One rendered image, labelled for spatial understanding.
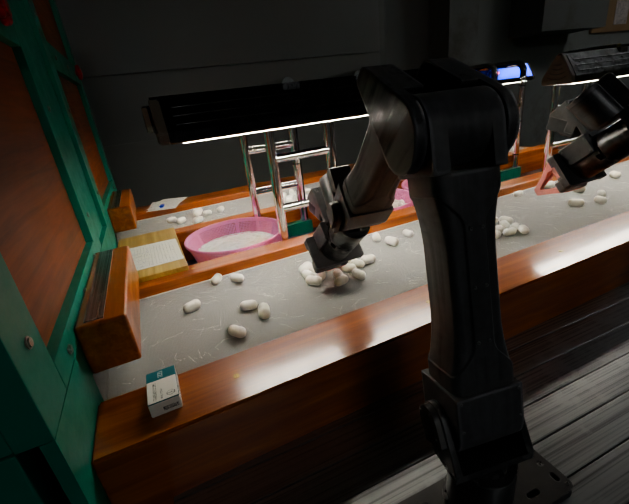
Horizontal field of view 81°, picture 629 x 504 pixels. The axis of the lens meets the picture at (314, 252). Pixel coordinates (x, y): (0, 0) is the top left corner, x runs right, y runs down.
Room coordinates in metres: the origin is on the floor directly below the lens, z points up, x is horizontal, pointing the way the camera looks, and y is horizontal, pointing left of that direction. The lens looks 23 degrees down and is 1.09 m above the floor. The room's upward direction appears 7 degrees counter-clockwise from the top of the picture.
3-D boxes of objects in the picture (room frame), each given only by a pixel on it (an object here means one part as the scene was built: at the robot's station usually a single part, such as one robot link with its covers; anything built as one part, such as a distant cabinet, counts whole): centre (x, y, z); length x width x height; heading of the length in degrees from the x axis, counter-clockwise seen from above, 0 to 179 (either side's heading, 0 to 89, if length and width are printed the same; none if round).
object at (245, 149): (1.21, 0.12, 0.90); 0.20 x 0.19 x 0.45; 112
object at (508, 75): (1.65, -0.74, 1.08); 0.62 x 0.08 x 0.07; 112
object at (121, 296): (0.54, 0.33, 0.83); 0.30 x 0.06 x 0.07; 22
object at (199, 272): (1.03, -0.41, 0.71); 1.81 x 0.06 x 0.11; 112
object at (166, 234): (0.87, 0.41, 0.77); 0.33 x 0.15 x 0.01; 22
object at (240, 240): (0.96, 0.21, 0.71); 0.22 x 0.22 x 0.06
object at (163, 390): (0.36, 0.20, 0.77); 0.06 x 0.04 x 0.02; 22
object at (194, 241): (0.96, 0.21, 0.72); 0.27 x 0.27 x 0.10
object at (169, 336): (0.87, -0.48, 0.73); 1.81 x 0.30 x 0.02; 112
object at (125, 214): (1.17, 0.59, 0.83); 0.30 x 0.06 x 0.07; 22
